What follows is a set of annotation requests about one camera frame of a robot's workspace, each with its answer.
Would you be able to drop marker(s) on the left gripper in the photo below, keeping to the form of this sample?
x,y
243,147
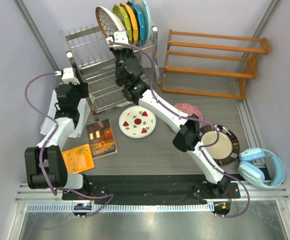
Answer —
x,y
82,87

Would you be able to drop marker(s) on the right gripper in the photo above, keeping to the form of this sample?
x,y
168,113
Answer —
x,y
115,51

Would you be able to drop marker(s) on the steel dish rack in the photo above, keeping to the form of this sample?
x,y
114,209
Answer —
x,y
87,52

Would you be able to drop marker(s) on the brown floral pattern plate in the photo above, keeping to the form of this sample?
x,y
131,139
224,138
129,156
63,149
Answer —
x,y
107,21

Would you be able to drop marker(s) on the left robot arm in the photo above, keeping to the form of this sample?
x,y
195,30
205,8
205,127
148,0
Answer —
x,y
45,166

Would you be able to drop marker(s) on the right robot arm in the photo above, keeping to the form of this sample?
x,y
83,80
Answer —
x,y
188,140

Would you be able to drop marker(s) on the orange wooden shelf rack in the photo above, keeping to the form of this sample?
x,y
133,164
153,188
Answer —
x,y
202,54

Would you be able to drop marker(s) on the blue dotted plate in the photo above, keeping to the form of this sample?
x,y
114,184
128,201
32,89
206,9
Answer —
x,y
140,22

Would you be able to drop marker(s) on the orange plate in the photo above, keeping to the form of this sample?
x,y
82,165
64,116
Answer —
x,y
133,21

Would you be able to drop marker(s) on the stack of white papers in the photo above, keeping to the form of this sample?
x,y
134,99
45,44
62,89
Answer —
x,y
83,109

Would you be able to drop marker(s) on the light blue plate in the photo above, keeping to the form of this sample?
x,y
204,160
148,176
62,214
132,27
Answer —
x,y
144,6

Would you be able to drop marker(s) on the green plate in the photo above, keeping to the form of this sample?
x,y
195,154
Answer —
x,y
122,15

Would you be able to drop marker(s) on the dark paperback book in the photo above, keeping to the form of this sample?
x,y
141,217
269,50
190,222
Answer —
x,y
101,139

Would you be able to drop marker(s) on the white strawberry plate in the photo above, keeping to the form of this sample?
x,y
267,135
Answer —
x,y
137,122

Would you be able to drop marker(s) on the orange booklet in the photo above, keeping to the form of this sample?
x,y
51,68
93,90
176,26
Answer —
x,y
78,159

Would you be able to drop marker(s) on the pink dotted plate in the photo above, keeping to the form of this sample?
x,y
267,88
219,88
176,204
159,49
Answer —
x,y
188,109

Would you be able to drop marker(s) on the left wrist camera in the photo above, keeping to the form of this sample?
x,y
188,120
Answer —
x,y
68,76

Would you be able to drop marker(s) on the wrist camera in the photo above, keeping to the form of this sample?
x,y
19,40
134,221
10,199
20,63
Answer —
x,y
68,76
118,37

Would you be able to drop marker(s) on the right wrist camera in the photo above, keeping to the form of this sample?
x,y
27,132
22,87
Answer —
x,y
118,37

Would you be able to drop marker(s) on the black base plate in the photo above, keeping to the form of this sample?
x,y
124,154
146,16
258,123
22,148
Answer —
x,y
152,190

